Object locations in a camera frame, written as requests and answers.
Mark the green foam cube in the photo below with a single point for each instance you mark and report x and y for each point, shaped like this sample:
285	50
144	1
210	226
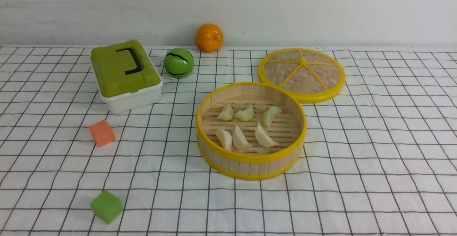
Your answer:
107	207

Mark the orange toy fruit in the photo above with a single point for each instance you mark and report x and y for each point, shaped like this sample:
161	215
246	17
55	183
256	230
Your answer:
209	38

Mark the bamboo steamer lid yellow rim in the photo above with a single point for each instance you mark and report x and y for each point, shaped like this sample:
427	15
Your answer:
310	76

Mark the white grid tablecloth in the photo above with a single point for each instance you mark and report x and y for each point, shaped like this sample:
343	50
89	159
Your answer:
379	159

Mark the green toy watermelon ball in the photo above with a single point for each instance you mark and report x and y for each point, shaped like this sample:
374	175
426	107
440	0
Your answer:
179	62

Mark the white dumpling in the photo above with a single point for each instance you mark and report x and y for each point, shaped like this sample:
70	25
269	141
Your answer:
225	139
239	140
263	138

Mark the bamboo steamer tray yellow rim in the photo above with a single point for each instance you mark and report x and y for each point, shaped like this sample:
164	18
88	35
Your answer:
256	162

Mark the orange foam cube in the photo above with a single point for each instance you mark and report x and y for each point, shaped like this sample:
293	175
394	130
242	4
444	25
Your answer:
102	133

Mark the green lid white box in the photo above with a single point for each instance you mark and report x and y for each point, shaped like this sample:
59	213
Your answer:
126	77

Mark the green dumpling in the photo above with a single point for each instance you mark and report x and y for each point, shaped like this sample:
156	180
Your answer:
270	115
245	114
227	113

